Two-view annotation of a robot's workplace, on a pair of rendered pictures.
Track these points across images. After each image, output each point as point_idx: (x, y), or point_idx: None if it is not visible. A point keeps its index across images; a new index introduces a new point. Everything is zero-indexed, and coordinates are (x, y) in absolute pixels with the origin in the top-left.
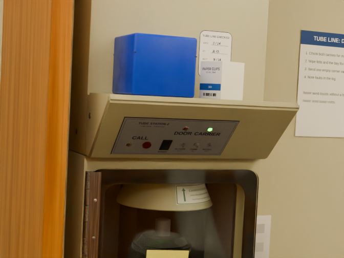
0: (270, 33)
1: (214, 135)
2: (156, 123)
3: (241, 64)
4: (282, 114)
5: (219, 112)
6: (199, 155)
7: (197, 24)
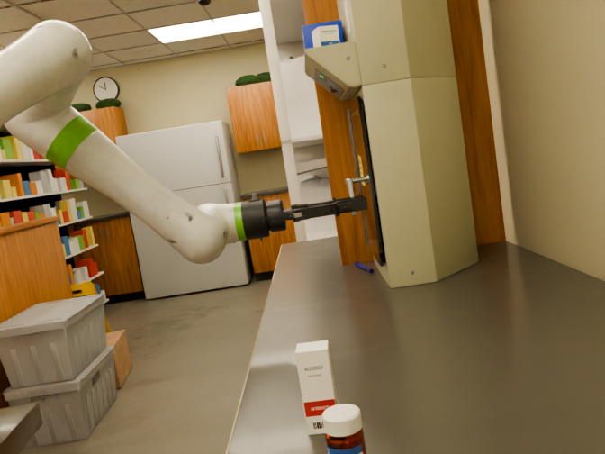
0: None
1: (327, 79)
2: (317, 78)
3: (317, 28)
4: (310, 59)
5: (310, 67)
6: (344, 92)
7: (343, 0)
